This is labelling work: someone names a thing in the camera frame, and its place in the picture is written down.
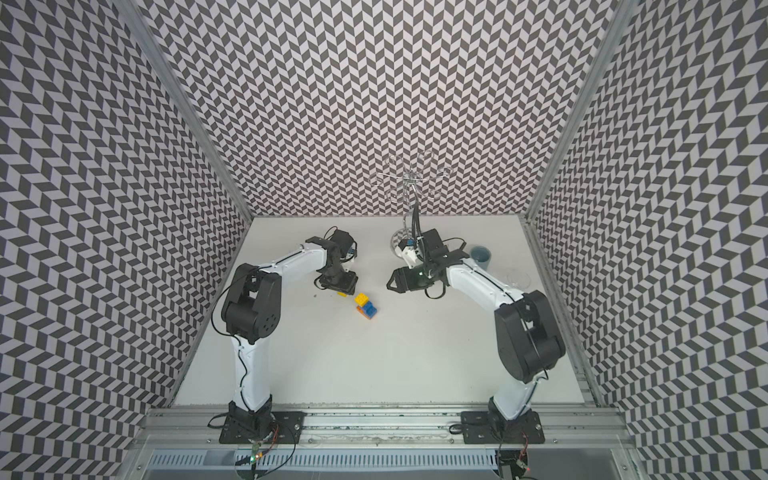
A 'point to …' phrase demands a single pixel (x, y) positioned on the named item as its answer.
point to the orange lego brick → (358, 308)
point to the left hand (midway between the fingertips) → (344, 290)
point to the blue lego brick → (369, 310)
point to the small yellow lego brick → (361, 299)
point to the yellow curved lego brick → (342, 294)
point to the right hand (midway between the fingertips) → (398, 288)
